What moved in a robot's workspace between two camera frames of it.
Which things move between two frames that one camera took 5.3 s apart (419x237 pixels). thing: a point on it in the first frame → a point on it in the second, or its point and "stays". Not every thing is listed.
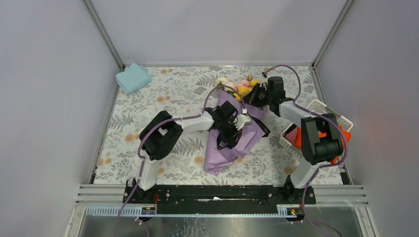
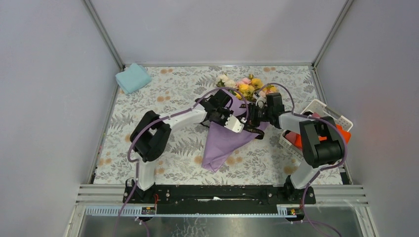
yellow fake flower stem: (244, 91) stays
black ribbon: (224, 141) → (259, 135)
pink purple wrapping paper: (230, 113) stays
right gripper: (251, 98) → (253, 107)
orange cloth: (298, 139) stays
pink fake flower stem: (243, 82) stays
